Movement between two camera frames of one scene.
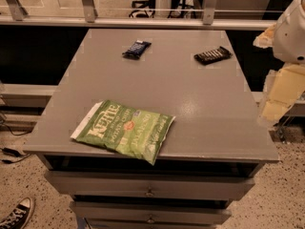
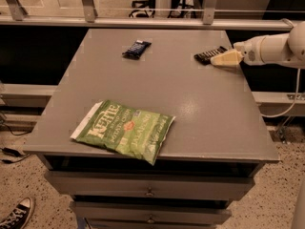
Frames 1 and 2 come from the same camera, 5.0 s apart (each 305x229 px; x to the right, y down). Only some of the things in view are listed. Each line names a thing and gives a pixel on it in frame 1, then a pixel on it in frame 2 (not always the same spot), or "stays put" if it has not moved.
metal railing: (12, 15) stays put
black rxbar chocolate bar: (214, 55) stays put
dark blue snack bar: (136, 50) stays put
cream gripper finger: (285, 85) to (249, 51)
